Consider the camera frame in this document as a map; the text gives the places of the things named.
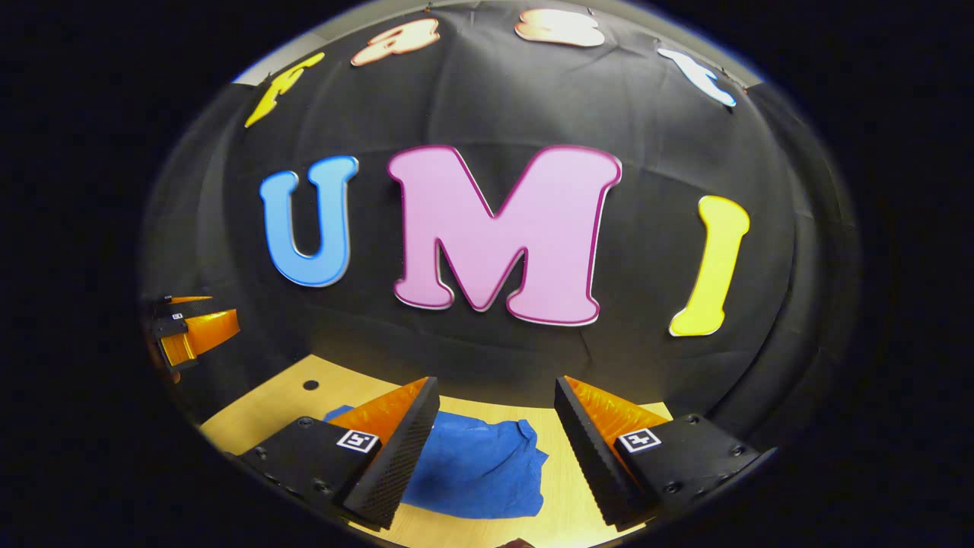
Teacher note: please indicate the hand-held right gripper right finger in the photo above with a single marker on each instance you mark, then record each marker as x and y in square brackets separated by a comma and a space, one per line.
[593, 464]

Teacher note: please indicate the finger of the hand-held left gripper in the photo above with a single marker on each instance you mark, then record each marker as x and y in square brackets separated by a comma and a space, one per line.
[213, 331]
[186, 301]

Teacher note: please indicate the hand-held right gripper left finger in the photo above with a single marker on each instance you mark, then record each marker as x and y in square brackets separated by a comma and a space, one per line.
[399, 457]

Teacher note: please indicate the blue shirt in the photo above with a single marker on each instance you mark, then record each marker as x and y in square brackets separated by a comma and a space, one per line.
[479, 464]

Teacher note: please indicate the black backdrop cloth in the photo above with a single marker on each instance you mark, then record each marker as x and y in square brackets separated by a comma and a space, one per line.
[494, 358]

